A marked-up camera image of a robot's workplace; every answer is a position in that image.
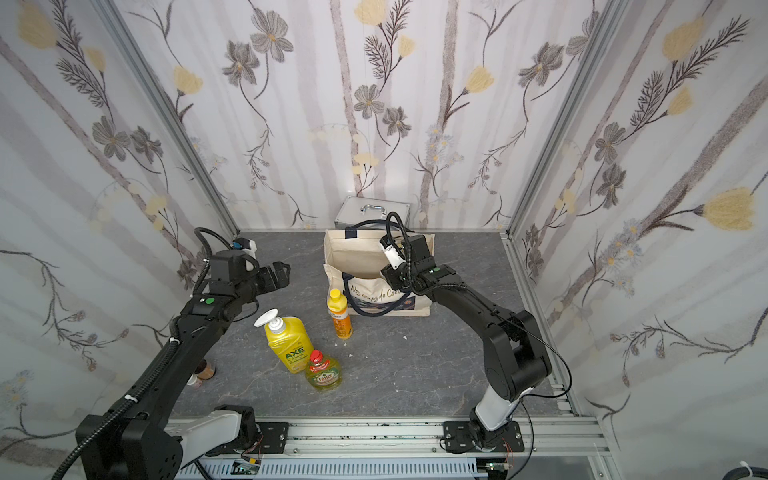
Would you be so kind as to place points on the small brown jar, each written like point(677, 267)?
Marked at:
point(204, 371)

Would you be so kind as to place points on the silver aluminium case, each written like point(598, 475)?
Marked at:
point(370, 212)

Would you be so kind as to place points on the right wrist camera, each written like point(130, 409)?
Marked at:
point(392, 251)

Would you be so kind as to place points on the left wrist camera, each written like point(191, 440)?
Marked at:
point(245, 244)

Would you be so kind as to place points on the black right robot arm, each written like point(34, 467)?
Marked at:
point(516, 357)

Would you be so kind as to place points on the yellow Axe pump bottle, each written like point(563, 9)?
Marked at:
point(288, 339)

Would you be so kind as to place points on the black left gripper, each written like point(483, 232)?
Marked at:
point(274, 276)

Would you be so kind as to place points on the orange soap bottle yellow cap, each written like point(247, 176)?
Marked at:
point(337, 305)

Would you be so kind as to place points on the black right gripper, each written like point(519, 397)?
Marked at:
point(411, 267)

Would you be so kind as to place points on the green soap bottle red cap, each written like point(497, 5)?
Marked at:
point(323, 372)

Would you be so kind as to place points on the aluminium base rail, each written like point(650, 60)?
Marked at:
point(415, 448)

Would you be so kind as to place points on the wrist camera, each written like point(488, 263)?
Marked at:
point(392, 251)
point(245, 244)

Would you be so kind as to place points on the beige canvas shopping bag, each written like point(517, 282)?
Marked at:
point(353, 260)

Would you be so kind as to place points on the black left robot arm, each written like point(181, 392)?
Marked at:
point(132, 440)

